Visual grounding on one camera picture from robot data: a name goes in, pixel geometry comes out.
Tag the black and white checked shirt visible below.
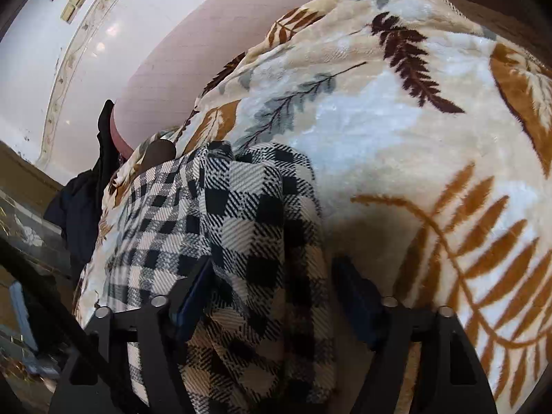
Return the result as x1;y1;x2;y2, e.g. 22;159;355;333
101;140;339;414

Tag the dark wooden wardrobe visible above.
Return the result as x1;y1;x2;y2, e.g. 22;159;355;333
0;140;100;414

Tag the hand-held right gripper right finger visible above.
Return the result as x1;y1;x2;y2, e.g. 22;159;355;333
331;256;503;414

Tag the dark brown cloth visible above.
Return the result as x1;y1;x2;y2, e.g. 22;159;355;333
144;139;177;169

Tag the dark navy cloth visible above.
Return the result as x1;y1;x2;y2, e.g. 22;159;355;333
43;99;127;279

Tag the gold wall plate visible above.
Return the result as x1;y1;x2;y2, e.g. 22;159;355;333
59;0;92;23

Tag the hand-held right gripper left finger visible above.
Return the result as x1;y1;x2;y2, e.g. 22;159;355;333
49;259;216;414

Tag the leaf print fleece blanket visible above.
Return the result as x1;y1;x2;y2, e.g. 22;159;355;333
73;0;552;414

